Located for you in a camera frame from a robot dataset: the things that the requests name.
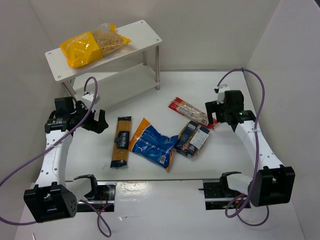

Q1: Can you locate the red spaghetti pasta bag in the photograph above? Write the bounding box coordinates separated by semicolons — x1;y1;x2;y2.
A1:
168;97;218;130

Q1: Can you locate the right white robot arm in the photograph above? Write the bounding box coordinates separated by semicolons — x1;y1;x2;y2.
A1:
205;86;296;207

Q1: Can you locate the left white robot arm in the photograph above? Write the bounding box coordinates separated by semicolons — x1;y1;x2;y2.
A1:
23;97;109;223

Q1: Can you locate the dark blue pasta bag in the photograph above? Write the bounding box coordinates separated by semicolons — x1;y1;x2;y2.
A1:
174;120;210;158

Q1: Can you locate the blue orange pasta bag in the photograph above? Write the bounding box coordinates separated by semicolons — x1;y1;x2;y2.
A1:
128;118;181;172

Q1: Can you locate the yellow macaroni pasta bag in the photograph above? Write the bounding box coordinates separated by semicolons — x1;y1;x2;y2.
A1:
60;23;132;68

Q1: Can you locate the white two-tier shelf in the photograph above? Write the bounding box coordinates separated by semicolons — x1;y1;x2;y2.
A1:
45;20;162;110

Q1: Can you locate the dark la sicilia spaghetti pack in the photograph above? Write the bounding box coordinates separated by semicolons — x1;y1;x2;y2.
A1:
110;116;132;168

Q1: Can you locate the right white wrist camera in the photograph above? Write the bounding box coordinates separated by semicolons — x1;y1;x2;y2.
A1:
214;84;231;105

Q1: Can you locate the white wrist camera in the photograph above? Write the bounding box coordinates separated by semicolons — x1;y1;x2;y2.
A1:
81;92;100;107
214;84;231;105

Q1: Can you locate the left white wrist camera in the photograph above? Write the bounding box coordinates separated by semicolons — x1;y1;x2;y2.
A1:
81;92;100;107

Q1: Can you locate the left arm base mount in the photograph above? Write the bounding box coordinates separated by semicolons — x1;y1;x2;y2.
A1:
68;178;116;213

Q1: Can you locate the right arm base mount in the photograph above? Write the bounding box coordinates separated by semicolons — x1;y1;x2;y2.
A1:
198;178;241;211

